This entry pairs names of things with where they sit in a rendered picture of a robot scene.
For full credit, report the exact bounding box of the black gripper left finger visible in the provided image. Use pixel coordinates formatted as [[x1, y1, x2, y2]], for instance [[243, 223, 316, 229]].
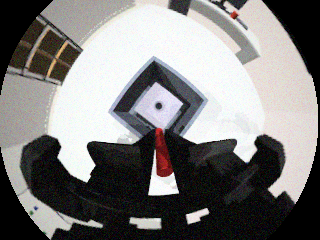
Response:
[[87, 129, 156, 196]]

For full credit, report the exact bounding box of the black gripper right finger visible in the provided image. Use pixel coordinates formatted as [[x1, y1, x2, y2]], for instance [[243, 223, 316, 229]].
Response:
[[165, 129, 237, 193]]

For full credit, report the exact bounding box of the red peg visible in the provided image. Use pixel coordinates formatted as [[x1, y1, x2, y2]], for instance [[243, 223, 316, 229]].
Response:
[[156, 128, 173, 177]]

